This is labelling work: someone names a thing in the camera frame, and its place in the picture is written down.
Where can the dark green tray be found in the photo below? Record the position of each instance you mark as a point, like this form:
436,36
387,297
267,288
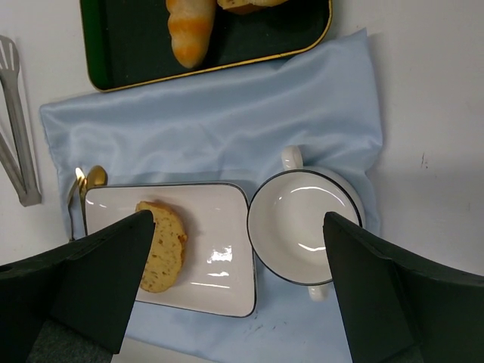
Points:
127,43

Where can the golden croissant roll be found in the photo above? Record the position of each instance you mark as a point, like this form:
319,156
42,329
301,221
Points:
190,25

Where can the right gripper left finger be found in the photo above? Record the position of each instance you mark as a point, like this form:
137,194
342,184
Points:
73,303

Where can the steel kitchen tongs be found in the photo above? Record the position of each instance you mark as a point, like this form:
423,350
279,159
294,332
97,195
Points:
20,169

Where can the light blue cloth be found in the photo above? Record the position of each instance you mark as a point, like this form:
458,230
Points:
231,125

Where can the small brown bread piece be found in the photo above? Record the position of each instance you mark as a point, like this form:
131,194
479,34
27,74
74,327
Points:
239,7

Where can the white cup black rim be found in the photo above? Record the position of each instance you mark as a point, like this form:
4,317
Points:
285,221

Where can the brown bread slice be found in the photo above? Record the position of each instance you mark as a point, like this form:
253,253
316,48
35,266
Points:
167,251

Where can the white rectangular plate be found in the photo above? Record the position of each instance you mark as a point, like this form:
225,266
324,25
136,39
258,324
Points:
218,276

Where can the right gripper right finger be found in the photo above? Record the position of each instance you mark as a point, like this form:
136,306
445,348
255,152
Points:
397,306

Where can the gold spoon green handle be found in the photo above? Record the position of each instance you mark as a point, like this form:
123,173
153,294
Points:
97,177

